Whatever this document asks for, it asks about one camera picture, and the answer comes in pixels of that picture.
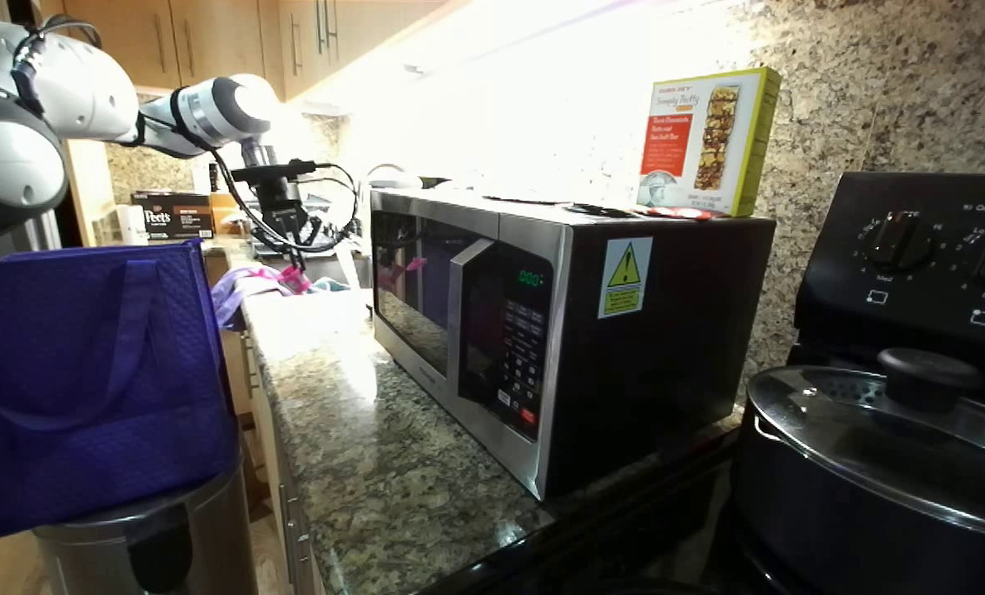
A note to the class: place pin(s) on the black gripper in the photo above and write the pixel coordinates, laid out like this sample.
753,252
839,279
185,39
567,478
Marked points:
278,206

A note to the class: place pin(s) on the blue insulated tote bag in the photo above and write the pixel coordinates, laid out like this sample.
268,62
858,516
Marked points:
84,383

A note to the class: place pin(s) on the wooden knife block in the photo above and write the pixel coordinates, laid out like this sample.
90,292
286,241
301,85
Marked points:
224,215

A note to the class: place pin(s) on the black carton box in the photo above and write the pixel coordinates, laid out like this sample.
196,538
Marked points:
173,215

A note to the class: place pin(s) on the chrome faucet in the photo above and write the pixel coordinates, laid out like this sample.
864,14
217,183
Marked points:
384,174

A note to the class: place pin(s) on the white container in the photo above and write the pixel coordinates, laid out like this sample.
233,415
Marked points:
130,224

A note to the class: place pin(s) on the light wood base cabinet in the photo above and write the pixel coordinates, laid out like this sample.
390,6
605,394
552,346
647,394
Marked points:
252,442

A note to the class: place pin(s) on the stainless steel trash can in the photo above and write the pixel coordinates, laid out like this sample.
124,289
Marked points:
205,540

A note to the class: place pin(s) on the stainless steel microwave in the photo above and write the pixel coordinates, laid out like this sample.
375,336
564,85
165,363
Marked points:
647,364

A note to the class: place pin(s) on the green white food box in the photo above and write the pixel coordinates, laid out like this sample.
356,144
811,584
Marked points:
711,144

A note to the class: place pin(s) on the black cooking pot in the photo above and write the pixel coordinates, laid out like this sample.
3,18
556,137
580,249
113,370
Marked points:
823,540

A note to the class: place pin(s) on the black pot with lid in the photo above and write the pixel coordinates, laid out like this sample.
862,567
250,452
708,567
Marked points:
901,442

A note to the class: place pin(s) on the black electric stove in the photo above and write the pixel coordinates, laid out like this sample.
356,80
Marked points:
932,285

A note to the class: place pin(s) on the wooden wall cabinets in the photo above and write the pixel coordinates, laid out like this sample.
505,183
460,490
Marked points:
217,39

